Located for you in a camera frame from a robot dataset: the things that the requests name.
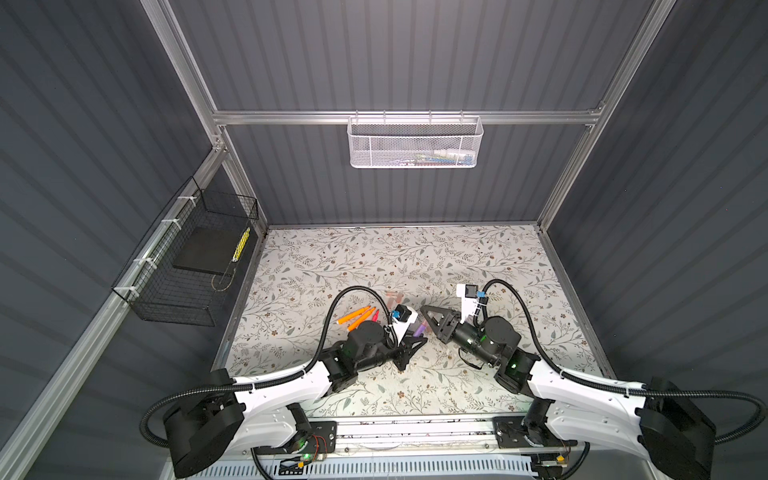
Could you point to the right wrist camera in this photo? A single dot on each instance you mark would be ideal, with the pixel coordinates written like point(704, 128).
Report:
point(472, 300)

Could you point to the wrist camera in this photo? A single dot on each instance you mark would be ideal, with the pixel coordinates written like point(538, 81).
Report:
point(472, 300)
point(403, 315)

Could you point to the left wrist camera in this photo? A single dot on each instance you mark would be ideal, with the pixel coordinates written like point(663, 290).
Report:
point(403, 315)

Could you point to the purple marker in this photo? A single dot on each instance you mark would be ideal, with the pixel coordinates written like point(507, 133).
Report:
point(420, 329)

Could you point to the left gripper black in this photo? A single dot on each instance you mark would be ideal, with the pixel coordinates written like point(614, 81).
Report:
point(406, 352)

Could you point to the orange marker far left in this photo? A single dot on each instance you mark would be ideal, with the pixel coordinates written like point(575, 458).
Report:
point(353, 315)

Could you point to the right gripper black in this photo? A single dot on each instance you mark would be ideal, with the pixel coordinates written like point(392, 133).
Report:
point(450, 321)

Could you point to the white wire mesh basket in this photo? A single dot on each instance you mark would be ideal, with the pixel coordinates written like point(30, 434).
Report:
point(369, 137)

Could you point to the white vented cable duct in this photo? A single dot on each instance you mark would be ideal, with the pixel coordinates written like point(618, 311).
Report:
point(482, 466)

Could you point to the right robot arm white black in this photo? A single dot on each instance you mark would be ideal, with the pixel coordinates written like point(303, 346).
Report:
point(656, 423)

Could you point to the orange marker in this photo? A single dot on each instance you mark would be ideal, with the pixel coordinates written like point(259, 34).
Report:
point(363, 317)
point(353, 315)

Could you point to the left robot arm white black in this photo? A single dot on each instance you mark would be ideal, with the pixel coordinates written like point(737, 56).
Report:
point(267, 414)

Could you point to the items in white basket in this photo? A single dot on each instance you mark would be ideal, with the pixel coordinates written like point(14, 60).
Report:
point(430, 158)

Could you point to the black foam pad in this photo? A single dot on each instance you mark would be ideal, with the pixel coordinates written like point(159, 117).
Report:
point(207, 250)

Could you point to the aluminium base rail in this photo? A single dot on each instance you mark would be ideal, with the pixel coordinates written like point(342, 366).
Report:
point(408, 433)

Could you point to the yellow marker in basket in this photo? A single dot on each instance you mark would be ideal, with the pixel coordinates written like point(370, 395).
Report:
point(237, 253)

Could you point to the black wire mesh basket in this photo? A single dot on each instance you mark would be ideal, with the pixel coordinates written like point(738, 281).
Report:
point(158, 292)

